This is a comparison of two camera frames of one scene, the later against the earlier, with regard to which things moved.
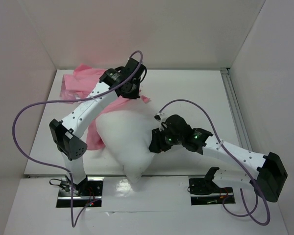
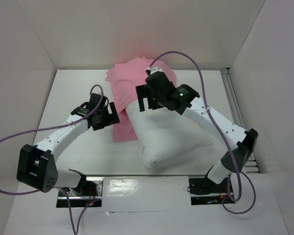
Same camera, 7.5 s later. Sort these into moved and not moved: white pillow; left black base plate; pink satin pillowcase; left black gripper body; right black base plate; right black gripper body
Moved: pink satin pillowcase; left black gripper body; right black gripper body; white pillow
Not moved: left black base plate; right black base plate
